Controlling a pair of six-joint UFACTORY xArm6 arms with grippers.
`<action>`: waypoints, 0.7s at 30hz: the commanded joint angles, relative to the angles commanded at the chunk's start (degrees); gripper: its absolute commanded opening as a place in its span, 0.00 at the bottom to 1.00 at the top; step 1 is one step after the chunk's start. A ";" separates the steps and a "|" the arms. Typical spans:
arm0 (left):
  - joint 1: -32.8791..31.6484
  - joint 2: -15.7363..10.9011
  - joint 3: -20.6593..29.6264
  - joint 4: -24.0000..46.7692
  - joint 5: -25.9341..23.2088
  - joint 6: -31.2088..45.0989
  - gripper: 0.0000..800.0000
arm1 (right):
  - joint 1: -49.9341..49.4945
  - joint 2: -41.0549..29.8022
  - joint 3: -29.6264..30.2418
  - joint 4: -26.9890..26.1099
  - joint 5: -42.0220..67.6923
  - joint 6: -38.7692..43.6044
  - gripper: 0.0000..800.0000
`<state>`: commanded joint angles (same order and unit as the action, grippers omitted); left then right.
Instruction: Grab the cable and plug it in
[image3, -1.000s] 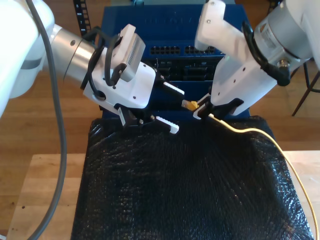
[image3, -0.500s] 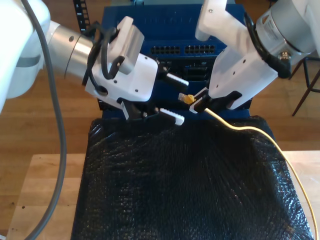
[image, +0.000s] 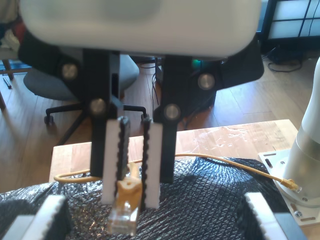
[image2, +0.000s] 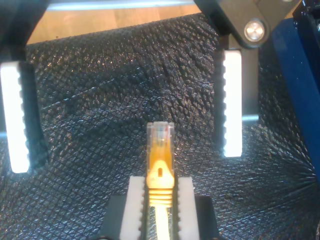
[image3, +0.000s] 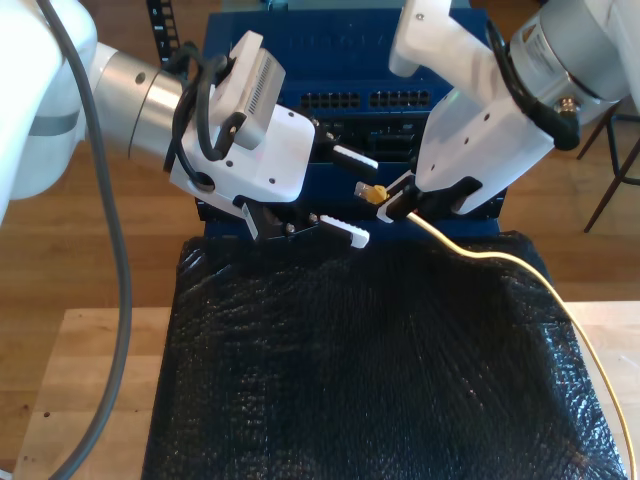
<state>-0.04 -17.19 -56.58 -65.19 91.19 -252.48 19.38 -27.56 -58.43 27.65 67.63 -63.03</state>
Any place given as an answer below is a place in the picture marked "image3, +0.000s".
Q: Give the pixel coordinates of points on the blue rack tray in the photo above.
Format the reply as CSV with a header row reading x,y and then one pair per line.
x,y
340,195

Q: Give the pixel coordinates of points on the black bubble-wrap mat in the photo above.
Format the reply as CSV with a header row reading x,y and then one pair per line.
x,y
350,400

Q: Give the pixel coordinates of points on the blue network switch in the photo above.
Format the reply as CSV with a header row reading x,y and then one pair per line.
x,y
325,60

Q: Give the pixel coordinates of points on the blue rack base plate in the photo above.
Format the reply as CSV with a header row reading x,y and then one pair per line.
x,y
480,227

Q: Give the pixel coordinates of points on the black metal stool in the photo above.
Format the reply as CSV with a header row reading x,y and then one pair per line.
x,y
627,118

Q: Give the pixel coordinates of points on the black rack server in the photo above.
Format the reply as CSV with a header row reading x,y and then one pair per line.
x,y
390,142

